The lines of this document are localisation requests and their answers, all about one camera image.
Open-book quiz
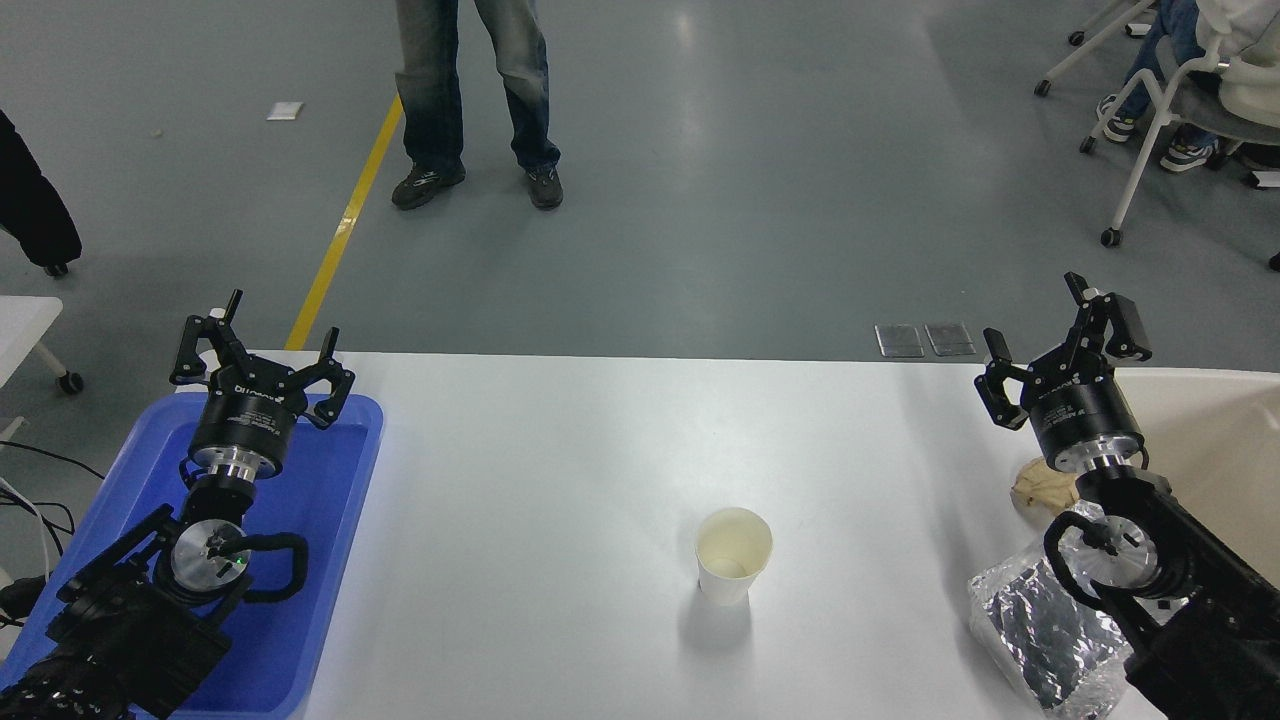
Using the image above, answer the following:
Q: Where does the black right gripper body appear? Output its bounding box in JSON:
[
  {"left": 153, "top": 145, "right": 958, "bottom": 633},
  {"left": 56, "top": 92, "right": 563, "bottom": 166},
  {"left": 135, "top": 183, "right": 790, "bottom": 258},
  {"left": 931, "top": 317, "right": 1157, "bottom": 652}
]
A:
[{"left": 1026, "top": 360, "right": 1147, "bottom": 469}]

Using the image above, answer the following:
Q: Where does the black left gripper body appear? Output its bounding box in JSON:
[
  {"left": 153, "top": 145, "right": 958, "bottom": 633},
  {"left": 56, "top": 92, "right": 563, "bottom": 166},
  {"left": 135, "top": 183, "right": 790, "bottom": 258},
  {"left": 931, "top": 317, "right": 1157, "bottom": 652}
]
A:
[{"left": 188, "top": 370, "right": 305, "bottom": 473}]

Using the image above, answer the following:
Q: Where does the white paper cup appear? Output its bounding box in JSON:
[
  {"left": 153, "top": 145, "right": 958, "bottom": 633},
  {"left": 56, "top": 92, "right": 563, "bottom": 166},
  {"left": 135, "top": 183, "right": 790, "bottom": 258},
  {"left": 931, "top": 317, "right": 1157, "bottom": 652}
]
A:
[{"left": 695, "top": 507, "right": 774, "bottom": 606}]

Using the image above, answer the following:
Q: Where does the crumpled tan paper ball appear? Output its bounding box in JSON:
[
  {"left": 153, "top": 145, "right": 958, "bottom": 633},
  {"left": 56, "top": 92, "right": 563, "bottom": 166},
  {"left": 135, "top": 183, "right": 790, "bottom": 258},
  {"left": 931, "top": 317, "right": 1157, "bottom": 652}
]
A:
[{"left": 1010, "top": 458, "right": 1083, "bottom": 516}]

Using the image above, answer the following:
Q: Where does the blue plastic tray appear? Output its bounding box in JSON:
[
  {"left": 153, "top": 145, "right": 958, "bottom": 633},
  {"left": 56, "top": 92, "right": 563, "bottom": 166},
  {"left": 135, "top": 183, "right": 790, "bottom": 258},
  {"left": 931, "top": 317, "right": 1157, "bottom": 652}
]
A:
[{"left": 0, "top": 392, "right": 386, "bottom": 720}]

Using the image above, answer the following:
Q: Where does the large pale bin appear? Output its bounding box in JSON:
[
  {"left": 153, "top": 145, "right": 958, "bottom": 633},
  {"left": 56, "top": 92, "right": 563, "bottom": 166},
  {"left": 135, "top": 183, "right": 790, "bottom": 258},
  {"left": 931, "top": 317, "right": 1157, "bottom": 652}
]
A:
[{"left": 1113, "top": 368, "right": 1280, "bottom": 601}]

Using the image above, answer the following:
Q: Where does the white wheeled chair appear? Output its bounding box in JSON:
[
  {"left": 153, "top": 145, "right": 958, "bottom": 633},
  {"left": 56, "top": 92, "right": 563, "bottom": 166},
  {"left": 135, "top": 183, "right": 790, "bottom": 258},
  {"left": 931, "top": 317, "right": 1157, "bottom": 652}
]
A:
[{"left": 1080, "top": 35, "right": 1280, "bottom": 249}]

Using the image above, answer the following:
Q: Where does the small white wheeled table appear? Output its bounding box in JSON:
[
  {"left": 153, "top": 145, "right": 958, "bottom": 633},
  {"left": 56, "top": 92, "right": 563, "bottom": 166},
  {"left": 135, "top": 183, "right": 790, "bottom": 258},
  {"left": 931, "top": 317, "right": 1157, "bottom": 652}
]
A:
[{"left": 0, "top": 296, "right": 86, "bottom": 396}]

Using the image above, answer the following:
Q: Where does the silver foil tray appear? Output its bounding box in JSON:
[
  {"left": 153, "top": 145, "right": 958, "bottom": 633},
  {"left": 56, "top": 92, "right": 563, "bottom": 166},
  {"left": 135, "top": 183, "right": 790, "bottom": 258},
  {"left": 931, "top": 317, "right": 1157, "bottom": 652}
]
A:
[{"left": 967, "top": 500, "right": 1138, "bottom": 720}]

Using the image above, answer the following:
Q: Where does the person in dark clothing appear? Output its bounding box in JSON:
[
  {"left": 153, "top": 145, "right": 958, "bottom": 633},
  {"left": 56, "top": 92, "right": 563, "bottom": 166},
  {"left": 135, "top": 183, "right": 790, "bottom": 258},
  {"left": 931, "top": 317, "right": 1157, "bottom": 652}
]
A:
[{"left": 0, "top": 108, "right": 83, "bottom": 269}]

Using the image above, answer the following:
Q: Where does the white chair base leg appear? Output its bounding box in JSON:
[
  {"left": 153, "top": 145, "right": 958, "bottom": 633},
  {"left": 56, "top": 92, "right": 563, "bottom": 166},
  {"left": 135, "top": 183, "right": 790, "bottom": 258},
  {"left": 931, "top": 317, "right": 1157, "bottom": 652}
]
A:
[{"left": 1035, "top": 0, "right": 1156, "bottom": 98}]

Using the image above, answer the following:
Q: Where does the seated person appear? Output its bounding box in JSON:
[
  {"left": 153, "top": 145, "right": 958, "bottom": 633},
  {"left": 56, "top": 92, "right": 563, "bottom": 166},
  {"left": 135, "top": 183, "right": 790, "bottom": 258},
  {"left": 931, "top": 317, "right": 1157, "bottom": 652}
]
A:
[{"left": 1097, "top": 0, "right": 1280, "bottom": 173}]

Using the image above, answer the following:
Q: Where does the standing person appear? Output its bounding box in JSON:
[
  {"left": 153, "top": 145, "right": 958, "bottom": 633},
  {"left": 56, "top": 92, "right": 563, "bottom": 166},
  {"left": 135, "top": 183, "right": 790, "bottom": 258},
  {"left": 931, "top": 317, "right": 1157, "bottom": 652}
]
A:
[{"left": 391, "top": 0, "right": 564, "bottom": 211}]

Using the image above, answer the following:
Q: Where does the thin black cable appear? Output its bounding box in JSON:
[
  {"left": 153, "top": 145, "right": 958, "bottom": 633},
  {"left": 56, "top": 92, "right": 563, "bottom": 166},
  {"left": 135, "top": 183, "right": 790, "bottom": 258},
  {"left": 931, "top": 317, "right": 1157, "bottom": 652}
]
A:
[{"left": 0, "top": 440, "right": 106, "bottom": 561}]

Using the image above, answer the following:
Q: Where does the black cable plug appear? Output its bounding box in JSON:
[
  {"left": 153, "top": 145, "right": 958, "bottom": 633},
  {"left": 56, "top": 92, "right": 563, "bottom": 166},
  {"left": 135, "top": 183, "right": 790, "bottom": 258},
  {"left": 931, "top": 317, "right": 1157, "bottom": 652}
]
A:
[{"left": 0, "top": 575, "right": 49, "bottom": 628}]

